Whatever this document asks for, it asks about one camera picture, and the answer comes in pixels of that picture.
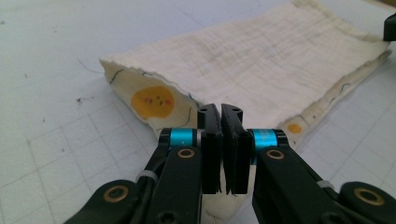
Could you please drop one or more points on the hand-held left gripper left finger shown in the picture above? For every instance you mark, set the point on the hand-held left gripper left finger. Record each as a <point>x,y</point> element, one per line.
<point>211,155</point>

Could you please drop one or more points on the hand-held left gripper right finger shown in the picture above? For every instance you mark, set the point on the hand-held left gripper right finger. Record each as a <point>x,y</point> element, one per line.
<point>236,155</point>

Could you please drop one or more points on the cream printed cloth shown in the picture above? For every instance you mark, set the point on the cream printed cloth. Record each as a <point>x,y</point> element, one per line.
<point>249,56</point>

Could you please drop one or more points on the white grid mat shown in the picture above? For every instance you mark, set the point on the white grid mat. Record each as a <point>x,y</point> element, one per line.
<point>46,46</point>

